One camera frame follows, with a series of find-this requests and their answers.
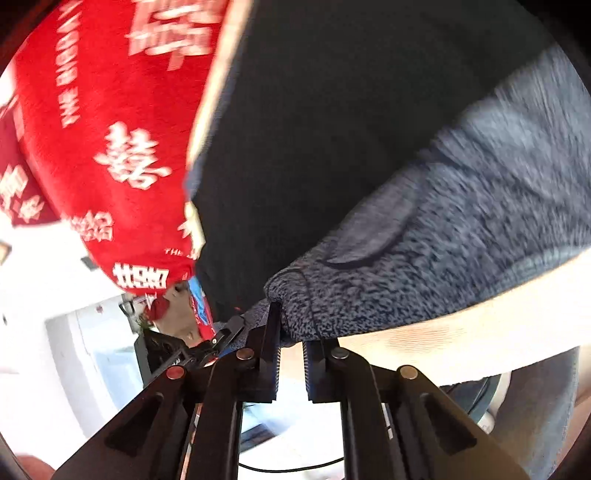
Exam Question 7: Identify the black pants with patterned lining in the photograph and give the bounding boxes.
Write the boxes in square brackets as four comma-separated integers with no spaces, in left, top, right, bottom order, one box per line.
[183,0,591,345]

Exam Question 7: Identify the beige plush toy red patch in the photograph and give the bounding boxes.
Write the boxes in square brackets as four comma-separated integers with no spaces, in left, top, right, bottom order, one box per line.
[148,281,204,347]

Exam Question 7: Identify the person's legs in jeans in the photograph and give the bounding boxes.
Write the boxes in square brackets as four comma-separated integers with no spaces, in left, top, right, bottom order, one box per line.
[442,348,579,479]

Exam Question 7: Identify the cream sofa seat cushion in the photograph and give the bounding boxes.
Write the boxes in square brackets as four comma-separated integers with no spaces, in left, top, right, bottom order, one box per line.
[184,0,591,387]

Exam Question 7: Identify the red sofa cover white characters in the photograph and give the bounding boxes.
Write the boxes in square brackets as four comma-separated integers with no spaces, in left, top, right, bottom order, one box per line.
[1,1,228,325]

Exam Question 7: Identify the black cable on floor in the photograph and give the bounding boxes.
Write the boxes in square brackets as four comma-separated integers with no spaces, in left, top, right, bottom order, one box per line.
[237,456,346,474]

